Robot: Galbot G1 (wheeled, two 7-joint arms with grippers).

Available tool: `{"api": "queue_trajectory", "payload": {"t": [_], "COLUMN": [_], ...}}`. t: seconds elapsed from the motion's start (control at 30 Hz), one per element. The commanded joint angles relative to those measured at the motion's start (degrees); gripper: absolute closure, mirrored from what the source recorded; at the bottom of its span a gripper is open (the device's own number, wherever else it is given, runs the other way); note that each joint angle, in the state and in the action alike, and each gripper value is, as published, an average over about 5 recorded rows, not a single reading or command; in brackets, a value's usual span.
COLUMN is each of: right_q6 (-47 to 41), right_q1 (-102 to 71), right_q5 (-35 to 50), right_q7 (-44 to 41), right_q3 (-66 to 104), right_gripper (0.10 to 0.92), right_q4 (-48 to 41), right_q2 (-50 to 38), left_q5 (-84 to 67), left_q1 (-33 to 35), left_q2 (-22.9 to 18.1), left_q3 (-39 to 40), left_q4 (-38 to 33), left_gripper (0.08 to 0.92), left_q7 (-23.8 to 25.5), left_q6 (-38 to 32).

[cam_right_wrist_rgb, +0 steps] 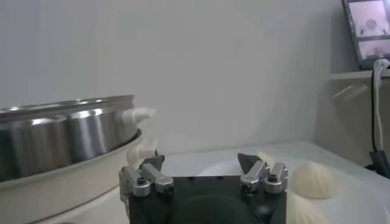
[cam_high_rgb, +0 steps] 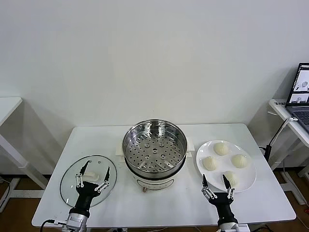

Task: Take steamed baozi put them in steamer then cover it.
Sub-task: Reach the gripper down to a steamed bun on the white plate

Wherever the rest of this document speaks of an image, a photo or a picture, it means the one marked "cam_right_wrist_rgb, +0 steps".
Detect dark laptop computer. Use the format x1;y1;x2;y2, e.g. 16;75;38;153
341;0;390;71

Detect white steamed baozi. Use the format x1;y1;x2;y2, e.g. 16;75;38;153
286;193;330;224
291;161;339;200

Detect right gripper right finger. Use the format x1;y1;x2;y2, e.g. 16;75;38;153
237;152;289;195

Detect white cable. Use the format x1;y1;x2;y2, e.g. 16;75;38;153
372;58;390;152

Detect stainless steel steamer basket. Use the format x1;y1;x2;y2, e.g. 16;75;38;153
0;94;157;183

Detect black power adapter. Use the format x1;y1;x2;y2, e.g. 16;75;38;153
364;149;390;180

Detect white round plate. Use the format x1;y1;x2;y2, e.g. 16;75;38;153
194;141;390;224

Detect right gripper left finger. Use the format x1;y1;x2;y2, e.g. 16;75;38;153
118;154;174;198

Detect black cable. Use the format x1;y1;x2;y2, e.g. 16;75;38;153
369;69;378;152

